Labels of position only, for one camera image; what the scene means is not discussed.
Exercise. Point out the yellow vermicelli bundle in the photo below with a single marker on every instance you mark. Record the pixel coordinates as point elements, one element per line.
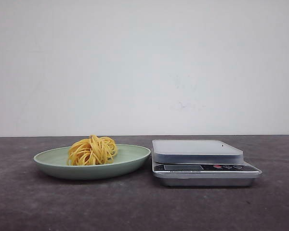
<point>92,151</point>

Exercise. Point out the silver digital kitchen scale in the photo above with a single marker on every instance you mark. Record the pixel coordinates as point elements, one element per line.
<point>201,163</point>

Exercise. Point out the green round plate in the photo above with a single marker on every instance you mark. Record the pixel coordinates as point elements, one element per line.
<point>129,158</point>

